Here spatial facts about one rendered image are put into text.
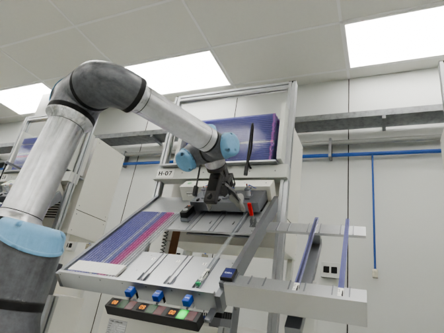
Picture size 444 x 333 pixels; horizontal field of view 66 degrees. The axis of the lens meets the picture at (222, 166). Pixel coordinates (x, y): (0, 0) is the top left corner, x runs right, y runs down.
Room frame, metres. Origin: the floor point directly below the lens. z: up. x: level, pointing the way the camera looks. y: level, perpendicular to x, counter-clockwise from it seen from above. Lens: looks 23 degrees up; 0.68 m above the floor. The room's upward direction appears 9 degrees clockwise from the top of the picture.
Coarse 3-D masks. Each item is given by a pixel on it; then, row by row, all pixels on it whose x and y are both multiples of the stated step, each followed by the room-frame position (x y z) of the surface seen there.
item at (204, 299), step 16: (64, 272) 1.37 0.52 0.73; (80, 272) 1.34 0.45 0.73; (80, 288) 1.38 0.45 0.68; (96, 288) 1.34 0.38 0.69; (112, 288) 1.29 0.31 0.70; (144, 288) 1.22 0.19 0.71; (160, 288) 1.18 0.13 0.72; (176, 288) 1.14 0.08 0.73; (192, 288) 1.13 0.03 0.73; (176, 304) 1.19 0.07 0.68; (192, 304) 1.16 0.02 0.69; (208, 304) 1.13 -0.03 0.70
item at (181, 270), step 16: (144, 256) 1.38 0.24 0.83; (160, 256) 1.35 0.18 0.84; (176, 256) 1.33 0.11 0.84; (192, 256) 1.30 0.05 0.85; (128, 272) 1.32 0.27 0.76; (144, 272) 1.29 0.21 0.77; (160, 272) 1.27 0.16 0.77; (176, 272) 1.25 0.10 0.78; (192, 272) 1.23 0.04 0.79; (208, 288) 1.15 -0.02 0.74
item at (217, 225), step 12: (156, 204) 1.78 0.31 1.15; (168, 204) 1.74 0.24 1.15; (180, 204) 1.71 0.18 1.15; (204, 216) 1.55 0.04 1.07; (216, 216) 1.52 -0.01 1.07; (228, 216) 1.50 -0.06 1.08; (240, 216) 1.48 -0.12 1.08; (168, 228) 1.53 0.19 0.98; (180, 228) 1.50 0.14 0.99; (192, 228) 1.48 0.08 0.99; (204, 228) 1.46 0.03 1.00; (216, 228) 1.44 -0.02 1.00; (228, 228) 1.42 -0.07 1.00; (240, 228) 1.40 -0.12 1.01; (252, 228) 1.38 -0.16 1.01
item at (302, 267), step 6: (312, 228) 1.17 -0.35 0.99; (312, 234) 1.13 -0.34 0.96; (312, 240) 1.10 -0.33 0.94; (306, 246) 1.07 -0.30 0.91; (306, 252) 1.05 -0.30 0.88; (306, 258) 1.02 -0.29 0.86; (300, 264) 1.00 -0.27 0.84; (300, 270) 0.98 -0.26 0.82; (300, 276) 0.95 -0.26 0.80; (300, 282) 0.94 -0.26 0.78
